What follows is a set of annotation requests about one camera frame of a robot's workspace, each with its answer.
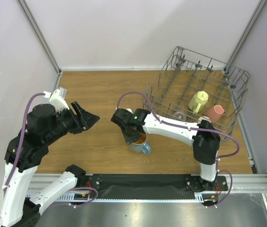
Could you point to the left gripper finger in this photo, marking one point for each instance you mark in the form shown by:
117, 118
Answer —
79, 111
89, 120

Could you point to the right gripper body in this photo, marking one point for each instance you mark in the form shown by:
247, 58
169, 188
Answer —
129, 130

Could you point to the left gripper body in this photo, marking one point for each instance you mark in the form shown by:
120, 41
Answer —
78, 124

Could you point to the blue mug orange inside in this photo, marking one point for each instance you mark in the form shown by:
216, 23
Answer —
141, 145

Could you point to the clear plastic cup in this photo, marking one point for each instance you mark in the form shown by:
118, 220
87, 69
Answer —
180, 116

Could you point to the yellow mug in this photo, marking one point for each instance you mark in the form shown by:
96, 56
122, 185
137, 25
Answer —
198, 101

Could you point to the beige plastic cup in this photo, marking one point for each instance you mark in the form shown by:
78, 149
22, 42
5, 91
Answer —
206, 118

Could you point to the pink patterned mug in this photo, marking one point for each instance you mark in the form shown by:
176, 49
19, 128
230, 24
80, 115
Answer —
215, 113

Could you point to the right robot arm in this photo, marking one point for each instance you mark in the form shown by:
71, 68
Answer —
202, 137

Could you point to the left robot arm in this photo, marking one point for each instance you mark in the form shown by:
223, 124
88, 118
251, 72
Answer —
43, 126

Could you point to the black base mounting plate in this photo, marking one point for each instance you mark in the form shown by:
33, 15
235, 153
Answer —
180, 181

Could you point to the grey cable duct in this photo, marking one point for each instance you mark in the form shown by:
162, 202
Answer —
78, 198

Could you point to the left aluminium frame post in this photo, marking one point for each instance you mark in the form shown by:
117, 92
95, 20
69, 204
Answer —
38, 33

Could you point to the aluminium frame post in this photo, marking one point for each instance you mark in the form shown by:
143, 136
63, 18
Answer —
246, 32
38, 33

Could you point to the right aluminium frame post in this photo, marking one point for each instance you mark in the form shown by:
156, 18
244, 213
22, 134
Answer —
246, 32

